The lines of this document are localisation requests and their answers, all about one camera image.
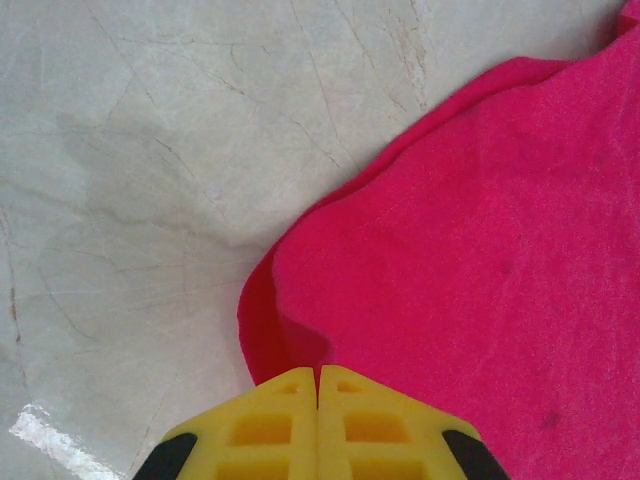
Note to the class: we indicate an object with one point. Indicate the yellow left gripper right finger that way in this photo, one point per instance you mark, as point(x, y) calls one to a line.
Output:
point(380, 440)

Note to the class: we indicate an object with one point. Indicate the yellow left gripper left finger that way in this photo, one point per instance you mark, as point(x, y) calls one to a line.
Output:
point(260, 440)

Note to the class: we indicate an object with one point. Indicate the red t-shirt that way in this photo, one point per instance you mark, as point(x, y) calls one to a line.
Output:
point(450, 250)

